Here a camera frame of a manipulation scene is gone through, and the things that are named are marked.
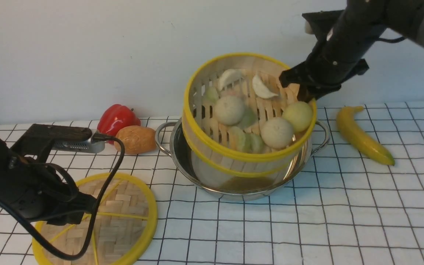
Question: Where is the green dumpling back left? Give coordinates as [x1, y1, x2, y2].
[203, 86, 219, 105]

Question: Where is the green dumpling front left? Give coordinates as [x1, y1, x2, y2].
[229, 126, 249, 153]

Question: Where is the green dumpling front right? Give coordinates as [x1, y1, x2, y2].
[247, 134, 265, 154]

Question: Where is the white steamed bun front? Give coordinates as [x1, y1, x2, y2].
[261, 117, 294, 149]

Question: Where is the bamboo steamer basket yellow rim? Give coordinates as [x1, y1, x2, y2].
[182, 53, 317, 178]

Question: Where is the green dumpling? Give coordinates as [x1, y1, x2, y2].
[229, 126, 249, 153]
[203, 86, 219, 105]
[247, 134, 265, 154]
[237, 107, 258, 130]

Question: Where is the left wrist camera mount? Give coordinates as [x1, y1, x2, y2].
[10, 124, 113, 163]

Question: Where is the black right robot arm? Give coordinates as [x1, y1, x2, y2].
[279, 0, 424, 102]

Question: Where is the green dumpling middle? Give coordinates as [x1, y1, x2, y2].
[237, 107, 258, 130]

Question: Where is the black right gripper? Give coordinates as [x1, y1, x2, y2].
[279, 10, 386, 103]

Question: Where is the white dumpling right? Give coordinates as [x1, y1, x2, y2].
[252, 74, 279, 99]

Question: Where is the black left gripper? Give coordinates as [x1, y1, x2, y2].
[0, 138, 96, 225]

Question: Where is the white dumpling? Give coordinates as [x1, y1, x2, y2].
[252, 74, 279, 99]
[217, 68, 244, 91]

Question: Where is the woven bamboo steamer lid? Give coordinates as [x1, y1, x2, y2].
[32, 173, 158, 265]

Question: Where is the white dumpling left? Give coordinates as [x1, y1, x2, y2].
[217, 68, 244, 91]

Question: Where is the yellow banana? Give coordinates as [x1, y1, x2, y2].
[336, 106, 395, 166]

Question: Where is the yellowish steamed bun right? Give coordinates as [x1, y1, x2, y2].
[282, 101, 313, 133]

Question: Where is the white steamed bun left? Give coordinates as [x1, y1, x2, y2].
[213, 95, 246, 126]

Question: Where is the red bell pepper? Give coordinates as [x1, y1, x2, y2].
[96, 104, 141, 136]

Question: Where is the stainless steel pot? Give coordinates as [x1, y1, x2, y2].
[155, 121, 331, 202]

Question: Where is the brown potato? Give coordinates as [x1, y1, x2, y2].
[116, 126, 157, 155]

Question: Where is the white steamed bun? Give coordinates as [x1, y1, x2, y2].
[213, 95, 246, 126]
[261, 117, 294, 149]

